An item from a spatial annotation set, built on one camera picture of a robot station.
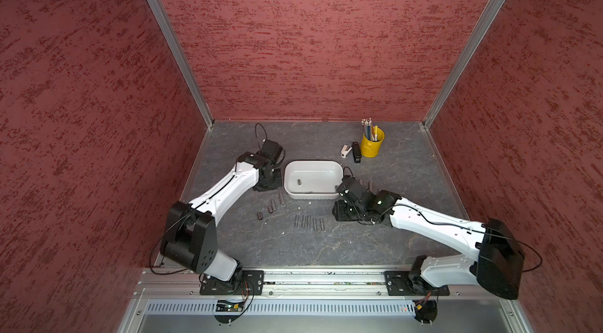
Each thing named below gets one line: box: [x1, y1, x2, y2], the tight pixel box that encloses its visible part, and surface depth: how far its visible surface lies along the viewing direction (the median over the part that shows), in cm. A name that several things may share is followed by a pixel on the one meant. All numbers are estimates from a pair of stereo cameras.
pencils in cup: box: [361, 117, 379, 142], surface depth 103 cm
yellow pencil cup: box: [361, 126, 386, 158], surface depth 105 cm
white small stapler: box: [340, 143, 353, 159], surface depth 109 cm
